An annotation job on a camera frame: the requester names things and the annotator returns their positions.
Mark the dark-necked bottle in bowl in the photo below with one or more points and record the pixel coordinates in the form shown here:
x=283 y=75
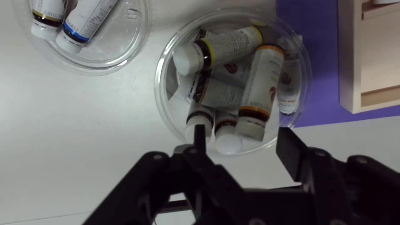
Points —
x=199 y=115

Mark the brown-banded white bottle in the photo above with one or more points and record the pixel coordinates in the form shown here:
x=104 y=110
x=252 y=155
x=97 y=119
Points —
x=48 y=17

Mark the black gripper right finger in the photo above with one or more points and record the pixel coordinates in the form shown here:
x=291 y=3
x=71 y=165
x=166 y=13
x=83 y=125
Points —
x=357 y=192

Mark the clear round bowl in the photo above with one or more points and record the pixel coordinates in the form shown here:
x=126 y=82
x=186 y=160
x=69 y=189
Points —
x=223 y=87

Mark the blue-banded white bottle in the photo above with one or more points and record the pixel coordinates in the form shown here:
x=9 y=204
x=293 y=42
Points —
x=83 y=23

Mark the orange-banded bottle in bowl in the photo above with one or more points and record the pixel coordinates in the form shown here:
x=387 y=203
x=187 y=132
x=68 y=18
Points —
x=261 y=92

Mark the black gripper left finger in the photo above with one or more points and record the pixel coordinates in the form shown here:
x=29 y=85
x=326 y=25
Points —
x=161 y=183

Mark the yellow-banded bottle in bowl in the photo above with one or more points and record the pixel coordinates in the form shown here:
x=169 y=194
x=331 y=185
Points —
x=217 y=49

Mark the white-capped bottle in bowl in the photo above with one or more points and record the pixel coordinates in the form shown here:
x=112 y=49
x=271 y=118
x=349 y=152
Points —
x=227 y=140

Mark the right edge bottle in bowl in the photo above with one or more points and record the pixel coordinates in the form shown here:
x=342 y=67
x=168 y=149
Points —
x=291 y=87

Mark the light wooden tray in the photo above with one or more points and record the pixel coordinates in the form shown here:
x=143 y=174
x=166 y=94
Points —
x=369 y=54

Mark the purple mat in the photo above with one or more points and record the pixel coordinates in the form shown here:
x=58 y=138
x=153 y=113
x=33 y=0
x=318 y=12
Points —
x=316 y=20

